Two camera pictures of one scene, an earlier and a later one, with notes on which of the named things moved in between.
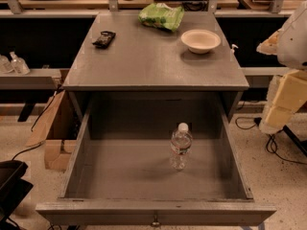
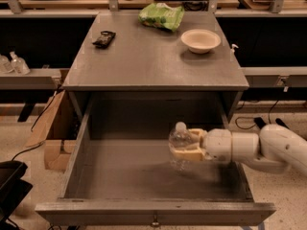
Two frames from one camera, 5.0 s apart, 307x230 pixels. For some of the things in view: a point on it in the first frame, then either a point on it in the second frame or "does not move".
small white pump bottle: (232, 53) does not move
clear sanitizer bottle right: (18, 64) does not move
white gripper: (294, 45) → (217, 145)
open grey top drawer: (119, 170) does not move
